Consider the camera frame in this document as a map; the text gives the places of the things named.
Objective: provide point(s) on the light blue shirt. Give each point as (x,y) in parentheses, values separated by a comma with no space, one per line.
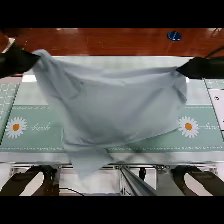
(113,103)

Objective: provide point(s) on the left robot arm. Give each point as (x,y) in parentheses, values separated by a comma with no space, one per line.
(15,61)

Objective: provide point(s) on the blue round object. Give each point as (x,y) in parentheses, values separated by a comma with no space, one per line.
(174,35)

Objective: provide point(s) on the silver frame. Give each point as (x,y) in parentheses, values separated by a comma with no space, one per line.
(140,186)

